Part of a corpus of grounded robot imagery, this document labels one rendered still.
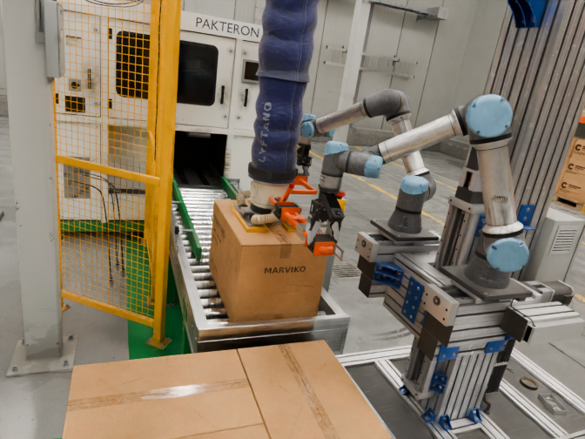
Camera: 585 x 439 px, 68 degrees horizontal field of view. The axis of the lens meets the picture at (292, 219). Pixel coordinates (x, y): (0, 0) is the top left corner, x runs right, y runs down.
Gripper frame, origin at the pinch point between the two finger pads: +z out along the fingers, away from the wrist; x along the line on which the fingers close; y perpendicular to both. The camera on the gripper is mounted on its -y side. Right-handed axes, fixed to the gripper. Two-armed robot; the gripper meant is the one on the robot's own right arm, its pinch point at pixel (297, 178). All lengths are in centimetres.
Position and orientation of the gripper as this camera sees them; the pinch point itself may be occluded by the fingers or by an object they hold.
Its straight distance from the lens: 241.2
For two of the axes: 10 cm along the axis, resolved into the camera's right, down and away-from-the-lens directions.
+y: 3.5, 3.6, -8.7
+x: 9.3, 0.1, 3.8
